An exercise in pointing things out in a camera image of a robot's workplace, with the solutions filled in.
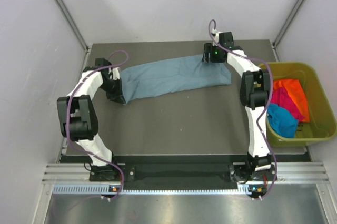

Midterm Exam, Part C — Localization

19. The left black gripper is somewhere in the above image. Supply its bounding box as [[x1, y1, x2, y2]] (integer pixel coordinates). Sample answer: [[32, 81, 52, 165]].
[[99, 77, 125, 105]]

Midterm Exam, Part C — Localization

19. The light blue t shirt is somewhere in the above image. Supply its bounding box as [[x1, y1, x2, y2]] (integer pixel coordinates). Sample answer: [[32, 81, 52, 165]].
[[121, 55, 232, 103]]

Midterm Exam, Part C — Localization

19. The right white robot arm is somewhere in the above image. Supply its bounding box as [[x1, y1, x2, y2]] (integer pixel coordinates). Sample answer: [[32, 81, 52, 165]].
[[202, 29, 271, 180]]

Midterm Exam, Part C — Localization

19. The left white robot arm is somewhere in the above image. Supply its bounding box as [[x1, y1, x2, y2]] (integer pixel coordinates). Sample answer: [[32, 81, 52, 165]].
[[56, 58, 126, 180]]

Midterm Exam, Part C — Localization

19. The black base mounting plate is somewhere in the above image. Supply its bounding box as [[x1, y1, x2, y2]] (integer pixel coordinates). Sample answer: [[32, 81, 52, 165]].
[[88, 154, 279, 190]]

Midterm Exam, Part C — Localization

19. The magenta t shirt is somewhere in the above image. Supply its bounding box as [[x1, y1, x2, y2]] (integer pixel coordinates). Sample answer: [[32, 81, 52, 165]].
[[271, 87, 305, 122]]

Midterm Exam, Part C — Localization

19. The orange t shirt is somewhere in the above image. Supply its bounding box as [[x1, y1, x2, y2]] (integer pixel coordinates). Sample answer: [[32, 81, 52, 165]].
[[273, 78, 310, 123]]

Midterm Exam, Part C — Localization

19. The bright blue t shirt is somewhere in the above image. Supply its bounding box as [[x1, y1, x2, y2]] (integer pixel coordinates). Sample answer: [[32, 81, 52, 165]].
[[267, 104, 299, 138]]

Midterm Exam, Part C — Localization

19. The olive green plastic bin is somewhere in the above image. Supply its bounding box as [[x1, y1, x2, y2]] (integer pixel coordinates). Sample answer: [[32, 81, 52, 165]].
[[266, 62, 336, 147]]

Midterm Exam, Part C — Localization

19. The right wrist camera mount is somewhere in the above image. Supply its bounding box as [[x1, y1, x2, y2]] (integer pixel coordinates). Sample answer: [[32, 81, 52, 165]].
[[211, 29, 220, 46]]

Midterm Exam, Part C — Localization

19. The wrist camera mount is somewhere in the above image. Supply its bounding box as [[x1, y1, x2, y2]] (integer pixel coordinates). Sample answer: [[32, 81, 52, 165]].
[[108, 67, 121, 81], [211, 29, 220, 46]]

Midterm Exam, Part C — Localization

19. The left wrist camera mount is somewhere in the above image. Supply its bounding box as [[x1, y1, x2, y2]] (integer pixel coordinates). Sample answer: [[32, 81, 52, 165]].
[[108, 67, 121, 81]]

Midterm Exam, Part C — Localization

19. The right aluminium corner post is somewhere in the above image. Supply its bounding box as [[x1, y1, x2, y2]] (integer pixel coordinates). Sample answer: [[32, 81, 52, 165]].
[[272, 0, 305, 50]]

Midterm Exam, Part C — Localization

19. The aluminium corner post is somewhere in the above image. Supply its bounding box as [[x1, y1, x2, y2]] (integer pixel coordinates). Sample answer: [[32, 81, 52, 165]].
[[272, 0, 305, 50], [36, 0, 92, 54]]

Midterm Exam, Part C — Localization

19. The aluminium frame rail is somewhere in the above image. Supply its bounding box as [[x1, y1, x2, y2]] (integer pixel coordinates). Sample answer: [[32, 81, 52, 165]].
[[42, 162, 329, 184]]

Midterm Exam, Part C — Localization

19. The left aluminium corner post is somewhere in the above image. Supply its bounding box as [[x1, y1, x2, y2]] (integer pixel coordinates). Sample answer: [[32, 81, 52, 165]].
[[36, 0, 92, 54]]

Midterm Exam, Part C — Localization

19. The slotted grey cable duct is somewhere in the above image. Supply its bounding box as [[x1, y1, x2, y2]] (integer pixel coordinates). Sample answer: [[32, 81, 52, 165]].
[[53, 184, 263, 195]]

